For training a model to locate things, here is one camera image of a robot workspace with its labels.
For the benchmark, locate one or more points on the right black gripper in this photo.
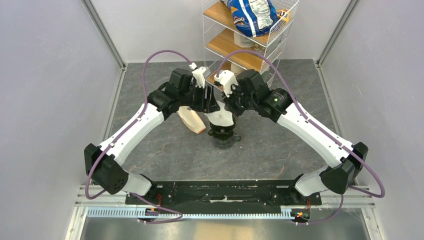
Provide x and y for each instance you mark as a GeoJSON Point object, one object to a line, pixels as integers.
{"type": "Point", "coordinates": [229, 105]}

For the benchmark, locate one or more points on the printed paper cup middle shelf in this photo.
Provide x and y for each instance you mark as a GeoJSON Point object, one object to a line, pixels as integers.
{"type": "Point", "coordinates": [259, 49]}

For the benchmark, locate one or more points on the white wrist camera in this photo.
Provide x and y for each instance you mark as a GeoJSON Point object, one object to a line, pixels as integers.
{"type": "Point", "coordinates": [227, 80]}
{"type": "Point", "coordinates": [200, 74]}

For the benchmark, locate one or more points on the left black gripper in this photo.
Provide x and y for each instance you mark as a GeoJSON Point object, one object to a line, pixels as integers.
{"type": "Point", "coordinates": [207, 105]}

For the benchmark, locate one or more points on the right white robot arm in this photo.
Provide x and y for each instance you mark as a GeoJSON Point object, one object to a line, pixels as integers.
{"type": "Point", "coordinates": [248, 91]}

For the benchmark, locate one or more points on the aluminium frame rail left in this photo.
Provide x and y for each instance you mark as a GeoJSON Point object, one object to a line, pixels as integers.
{"type": "Point", "coordinates": [93, 13]}

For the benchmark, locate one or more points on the aluminium frame rail right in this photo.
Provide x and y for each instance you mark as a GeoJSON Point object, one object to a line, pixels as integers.
{"type": "Point", "coordinates": [352, 4]}

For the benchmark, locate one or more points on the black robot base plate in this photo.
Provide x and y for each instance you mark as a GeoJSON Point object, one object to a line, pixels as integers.
{"type": "Point", "coordinates": [228, 196]}

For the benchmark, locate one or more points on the dark green coffee dripper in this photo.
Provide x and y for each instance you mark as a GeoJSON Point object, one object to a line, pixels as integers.
{"type": "Point", "coordinates": [221, 133]}

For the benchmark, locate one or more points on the aluminium frame rail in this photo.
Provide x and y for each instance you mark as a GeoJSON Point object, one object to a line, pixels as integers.
{"type": "Point", "coordinates": [93, 13]}
{"type": "Point", "coordinates": [352, 4]}

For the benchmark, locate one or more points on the orange M&M candy bag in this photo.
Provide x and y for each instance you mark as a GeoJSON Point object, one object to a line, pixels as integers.
{"type": "Point", "coordinates": [284, 14]}

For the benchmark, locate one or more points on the white slotted cable duct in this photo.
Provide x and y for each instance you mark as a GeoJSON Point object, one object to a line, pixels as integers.
{"type": "Point", "coordinates": [149, 213]}

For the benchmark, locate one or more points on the white wire wooden shelf rack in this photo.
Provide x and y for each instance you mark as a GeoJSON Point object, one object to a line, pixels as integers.
{"type": "Point", "coordinates": [220, 50]}

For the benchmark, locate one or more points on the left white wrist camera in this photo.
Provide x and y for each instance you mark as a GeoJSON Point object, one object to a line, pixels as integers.
{"type": "Point", "coordinates": [200, 74]}

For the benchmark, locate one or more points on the white paper cup bottom shelf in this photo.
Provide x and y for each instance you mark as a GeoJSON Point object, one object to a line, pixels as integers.
{"type": "Point", "coordinates": [236, 69]}

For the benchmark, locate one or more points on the white paper coffee filter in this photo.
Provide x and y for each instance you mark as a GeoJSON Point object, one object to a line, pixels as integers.
{"type": "Point", "coordinates": [222, 117]}

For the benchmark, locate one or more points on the blue Doritos chip bag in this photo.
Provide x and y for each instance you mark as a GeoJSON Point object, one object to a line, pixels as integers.
{"type": "Point", "coordinates": [253, 18]}

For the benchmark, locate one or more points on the white cup middle shelf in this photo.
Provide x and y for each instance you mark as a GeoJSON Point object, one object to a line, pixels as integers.
{"type": "Point", "coordinates": [242, 41]}

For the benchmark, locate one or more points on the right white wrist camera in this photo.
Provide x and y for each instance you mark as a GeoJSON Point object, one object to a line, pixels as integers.
{"type": "Point", "coordinates": [227, 80]}

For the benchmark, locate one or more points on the coffee filter pack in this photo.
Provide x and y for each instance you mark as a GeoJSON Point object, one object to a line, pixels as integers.
{"type": "Point", "coordinates": [191, 119]}

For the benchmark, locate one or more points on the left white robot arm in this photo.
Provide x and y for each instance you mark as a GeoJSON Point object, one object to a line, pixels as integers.
{"type": "Point", "coordinates": [103, 162]}

